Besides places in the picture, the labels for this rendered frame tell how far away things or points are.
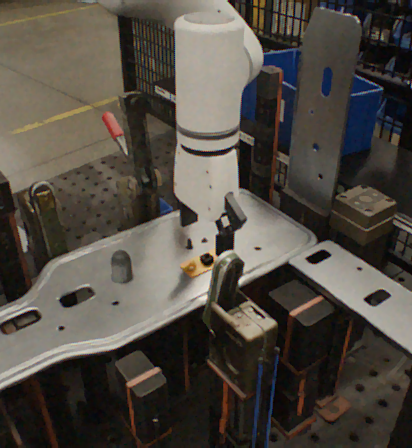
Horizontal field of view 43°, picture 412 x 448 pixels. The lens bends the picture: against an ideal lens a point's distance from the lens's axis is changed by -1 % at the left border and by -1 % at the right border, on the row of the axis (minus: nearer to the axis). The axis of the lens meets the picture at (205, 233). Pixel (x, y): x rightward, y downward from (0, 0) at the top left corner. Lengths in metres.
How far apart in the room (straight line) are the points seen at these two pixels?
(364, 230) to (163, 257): 0.33
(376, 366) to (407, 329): 0.36
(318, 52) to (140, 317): 0.51
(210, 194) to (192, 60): 0.18
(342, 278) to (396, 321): 0.11
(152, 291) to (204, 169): 0.21
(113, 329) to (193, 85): 0.34
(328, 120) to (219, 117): 0.30
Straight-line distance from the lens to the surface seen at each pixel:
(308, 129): 0.96
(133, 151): 0.90
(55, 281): 0.83
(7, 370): 0.73
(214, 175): 0.69
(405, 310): 0.81
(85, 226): 1.48
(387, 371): 1.13
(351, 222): 0.91
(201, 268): 0.82
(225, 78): 0.65
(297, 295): 0.82
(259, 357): 0.70
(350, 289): 0.82
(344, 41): 0.87
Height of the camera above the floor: 1.53
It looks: 36 degrees down
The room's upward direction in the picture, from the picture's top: straight up
